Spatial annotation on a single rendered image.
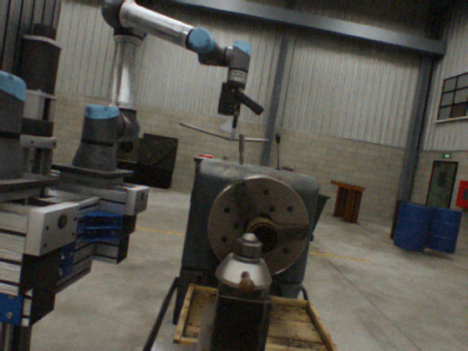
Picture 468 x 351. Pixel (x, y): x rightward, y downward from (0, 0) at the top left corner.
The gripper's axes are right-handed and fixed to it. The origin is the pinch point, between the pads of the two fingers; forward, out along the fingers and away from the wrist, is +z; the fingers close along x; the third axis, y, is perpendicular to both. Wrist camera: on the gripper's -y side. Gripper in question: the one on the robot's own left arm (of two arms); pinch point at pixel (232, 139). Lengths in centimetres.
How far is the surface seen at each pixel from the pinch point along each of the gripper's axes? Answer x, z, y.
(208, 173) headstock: 7.7, 13.6, 6.5
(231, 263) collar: 82, 20, -2
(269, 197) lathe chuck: 23.5, 16.9, -13.8
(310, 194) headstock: 8.0, 15.1, -30.2
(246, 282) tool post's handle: 87, 20, -4
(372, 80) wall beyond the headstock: -1000, -313, -433
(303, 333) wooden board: 47, 46, -25
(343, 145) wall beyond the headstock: -994, -83, -373
